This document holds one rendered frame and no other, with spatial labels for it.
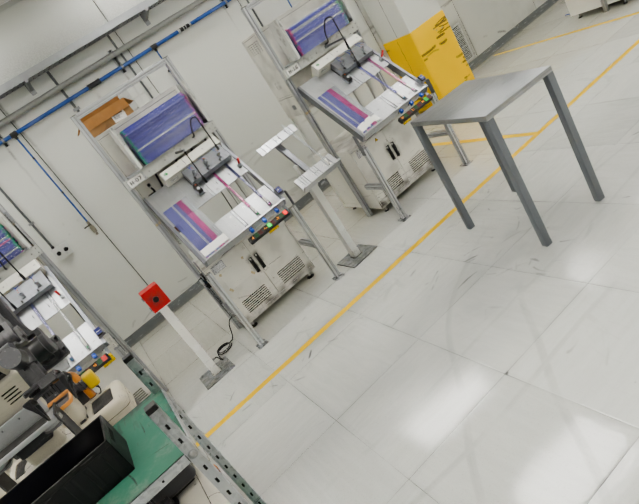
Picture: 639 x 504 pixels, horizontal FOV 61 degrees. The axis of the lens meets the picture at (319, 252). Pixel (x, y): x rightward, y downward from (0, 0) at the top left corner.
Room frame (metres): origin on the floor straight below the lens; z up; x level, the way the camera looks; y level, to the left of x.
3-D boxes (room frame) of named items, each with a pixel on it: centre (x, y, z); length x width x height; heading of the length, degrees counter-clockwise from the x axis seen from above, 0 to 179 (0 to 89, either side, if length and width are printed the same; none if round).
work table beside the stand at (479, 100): (2.84, -1.17, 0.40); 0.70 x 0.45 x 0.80; 11
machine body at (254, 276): (4.10, 0.52, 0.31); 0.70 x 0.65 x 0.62; 108
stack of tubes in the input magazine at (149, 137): (4.00, 0.43, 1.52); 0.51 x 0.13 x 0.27; 108
